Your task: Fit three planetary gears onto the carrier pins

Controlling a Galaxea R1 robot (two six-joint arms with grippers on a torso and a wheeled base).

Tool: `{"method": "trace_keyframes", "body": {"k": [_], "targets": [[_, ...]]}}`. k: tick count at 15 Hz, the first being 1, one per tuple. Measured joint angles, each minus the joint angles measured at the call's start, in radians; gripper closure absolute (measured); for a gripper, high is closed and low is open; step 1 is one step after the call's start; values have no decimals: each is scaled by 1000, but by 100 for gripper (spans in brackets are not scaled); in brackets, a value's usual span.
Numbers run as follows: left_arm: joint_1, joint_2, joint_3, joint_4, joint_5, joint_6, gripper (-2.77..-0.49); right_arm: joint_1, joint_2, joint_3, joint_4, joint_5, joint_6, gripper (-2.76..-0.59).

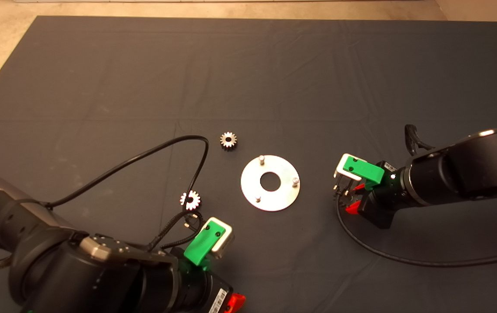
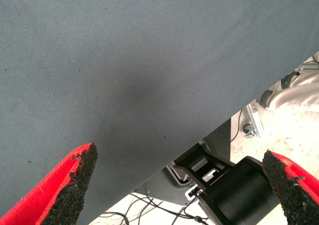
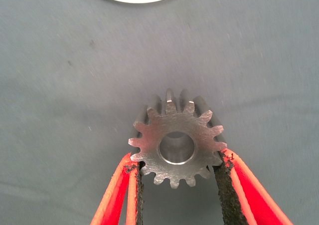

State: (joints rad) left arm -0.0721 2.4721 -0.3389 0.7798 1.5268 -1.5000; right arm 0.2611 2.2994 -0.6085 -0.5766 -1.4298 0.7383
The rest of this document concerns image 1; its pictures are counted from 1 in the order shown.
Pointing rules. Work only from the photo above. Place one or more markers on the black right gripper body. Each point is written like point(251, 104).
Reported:
point(385, 200)

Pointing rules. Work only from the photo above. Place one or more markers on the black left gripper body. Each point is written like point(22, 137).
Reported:
point(211, 293)

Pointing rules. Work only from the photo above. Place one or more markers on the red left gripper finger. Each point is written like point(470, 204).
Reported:
point(236, 301)

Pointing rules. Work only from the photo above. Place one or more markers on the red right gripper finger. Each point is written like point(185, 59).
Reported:
point(353, 208)
point(359, 187)

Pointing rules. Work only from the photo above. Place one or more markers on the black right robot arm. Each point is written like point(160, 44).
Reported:
point(470, 169)

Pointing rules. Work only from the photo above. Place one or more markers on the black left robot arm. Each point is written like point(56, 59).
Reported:
point(87, 278)

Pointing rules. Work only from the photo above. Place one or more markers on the round metal carrier plate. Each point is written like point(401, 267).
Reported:
point(283, 195)

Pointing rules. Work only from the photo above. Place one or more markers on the dark grey table cloth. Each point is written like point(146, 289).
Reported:
point(274, 87)

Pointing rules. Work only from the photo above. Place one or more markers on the green right camera mount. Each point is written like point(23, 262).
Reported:
point(366, 171)

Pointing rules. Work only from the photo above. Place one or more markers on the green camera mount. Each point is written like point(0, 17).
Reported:
point(366, 171)
point(200, 245)

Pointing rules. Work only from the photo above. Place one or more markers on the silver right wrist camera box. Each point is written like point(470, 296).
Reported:
point(339, 167)

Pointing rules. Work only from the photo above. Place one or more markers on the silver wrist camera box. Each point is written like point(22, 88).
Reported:
point(226, 238)
point(339, 167)

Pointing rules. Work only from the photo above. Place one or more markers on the green left camera mount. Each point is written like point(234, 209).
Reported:
point(200, 245)

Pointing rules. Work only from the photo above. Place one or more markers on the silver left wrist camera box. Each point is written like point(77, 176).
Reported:
point(226, 238)

